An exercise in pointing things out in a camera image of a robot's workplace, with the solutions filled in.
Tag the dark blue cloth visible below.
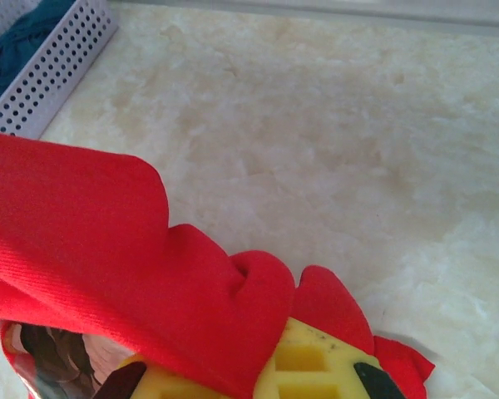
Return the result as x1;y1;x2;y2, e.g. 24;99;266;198
0;0;74;114

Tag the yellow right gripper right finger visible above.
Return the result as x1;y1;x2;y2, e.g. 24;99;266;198
252;318;405;399

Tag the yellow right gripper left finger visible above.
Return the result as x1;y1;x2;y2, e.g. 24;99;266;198
99;354;236;399

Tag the lavender perforated plastic basket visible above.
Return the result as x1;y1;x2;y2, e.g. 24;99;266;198
0;0;120;140

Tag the red t-shirt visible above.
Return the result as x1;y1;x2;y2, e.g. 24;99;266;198
0;129;437;399

